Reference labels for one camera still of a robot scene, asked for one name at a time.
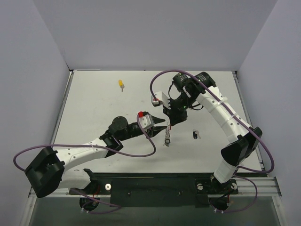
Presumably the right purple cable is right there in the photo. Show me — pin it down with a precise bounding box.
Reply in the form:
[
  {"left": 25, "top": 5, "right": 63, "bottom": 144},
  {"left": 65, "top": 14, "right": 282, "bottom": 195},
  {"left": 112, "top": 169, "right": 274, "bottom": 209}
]
[{"left": 150, "top": 69, "right": 275, "bottom": 214}]

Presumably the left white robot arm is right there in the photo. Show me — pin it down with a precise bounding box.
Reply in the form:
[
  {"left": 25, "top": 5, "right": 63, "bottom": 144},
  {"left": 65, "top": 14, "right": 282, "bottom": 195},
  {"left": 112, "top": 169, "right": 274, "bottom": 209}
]
[{"left": 25, "top": 112, "right": 167, "bottom": 198}]

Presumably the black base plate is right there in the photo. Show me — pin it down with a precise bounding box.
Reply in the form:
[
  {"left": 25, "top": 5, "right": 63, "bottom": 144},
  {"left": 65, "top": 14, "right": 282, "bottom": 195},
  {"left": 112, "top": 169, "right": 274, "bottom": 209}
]
[{"left": 82, "top": 170, "right": 238, "bottom": 208}]

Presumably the yellow tagged key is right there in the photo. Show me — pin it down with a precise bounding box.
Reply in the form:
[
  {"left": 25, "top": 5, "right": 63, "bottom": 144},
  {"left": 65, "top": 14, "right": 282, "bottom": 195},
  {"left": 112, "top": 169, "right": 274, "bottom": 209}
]
[{"left": 119, "top": 80, "right": 125, "bottom": 92}]

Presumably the dark blue tagged key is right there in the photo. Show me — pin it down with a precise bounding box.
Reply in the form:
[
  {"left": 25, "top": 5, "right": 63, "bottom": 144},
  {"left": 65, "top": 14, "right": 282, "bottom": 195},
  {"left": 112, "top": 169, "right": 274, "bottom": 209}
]
[{"left": 193, "top": 129, "right": 201, "bottom": 139}]

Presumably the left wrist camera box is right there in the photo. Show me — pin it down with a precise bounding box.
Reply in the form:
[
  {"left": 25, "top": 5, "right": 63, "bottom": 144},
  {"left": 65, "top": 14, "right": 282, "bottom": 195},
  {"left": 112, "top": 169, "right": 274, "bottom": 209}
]
[{"left": 137, "top": 112, "right": 155, "bottom": 130}]

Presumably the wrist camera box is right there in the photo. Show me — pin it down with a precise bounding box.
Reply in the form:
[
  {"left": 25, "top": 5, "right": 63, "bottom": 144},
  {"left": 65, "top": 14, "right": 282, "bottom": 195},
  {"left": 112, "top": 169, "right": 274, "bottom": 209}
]
[
  {"left": 151, "top": 91, "right": 170, "bottom": 109},
  {"left": 137, "top": 112, "right": 155, "bottom": 130}
]

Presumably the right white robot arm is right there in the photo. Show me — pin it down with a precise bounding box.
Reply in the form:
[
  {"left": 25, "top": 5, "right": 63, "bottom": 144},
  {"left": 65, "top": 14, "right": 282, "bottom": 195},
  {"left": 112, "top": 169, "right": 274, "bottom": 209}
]
[{"left": 151, "top": 72, "right": 262, "bottom": 193}]

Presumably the chain of metal keyrings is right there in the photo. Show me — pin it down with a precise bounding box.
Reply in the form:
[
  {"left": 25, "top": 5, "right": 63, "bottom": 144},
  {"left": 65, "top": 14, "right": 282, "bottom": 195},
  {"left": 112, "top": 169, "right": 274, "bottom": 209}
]
[{"left": 163, "top": 121, "right": 172, "bottom": 147}]

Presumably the purple cable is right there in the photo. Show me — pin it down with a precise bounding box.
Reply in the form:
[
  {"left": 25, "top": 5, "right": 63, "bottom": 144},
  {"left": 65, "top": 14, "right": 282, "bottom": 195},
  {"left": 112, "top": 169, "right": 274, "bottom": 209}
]
[
  {"left": 13, "top": 114, "right": 157, "bottom": 214},
  {"left": 150, "top": 69, "right": 275, "bottom": 214}
]

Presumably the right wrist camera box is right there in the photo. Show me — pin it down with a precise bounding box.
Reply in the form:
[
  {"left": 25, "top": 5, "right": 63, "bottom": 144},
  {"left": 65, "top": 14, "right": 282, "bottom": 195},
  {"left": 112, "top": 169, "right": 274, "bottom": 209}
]
[{"left": 151, "top": 91, "right": 170, "bottom": 109}]

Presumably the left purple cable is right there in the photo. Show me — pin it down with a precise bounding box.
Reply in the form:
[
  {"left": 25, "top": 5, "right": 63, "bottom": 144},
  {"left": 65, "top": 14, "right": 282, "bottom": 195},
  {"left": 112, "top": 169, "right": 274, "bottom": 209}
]
[{"left": 13, "top": 114, "right": 157, "bottom": 214}]

